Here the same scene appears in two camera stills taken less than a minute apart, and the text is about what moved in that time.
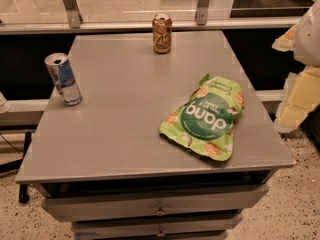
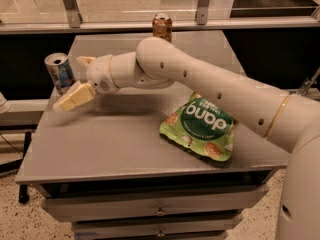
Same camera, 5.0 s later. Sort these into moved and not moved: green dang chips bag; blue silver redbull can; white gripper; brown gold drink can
Moved: white gripper
Not moved: blue silver redbull can; green dang chips bag; brown gold drink can
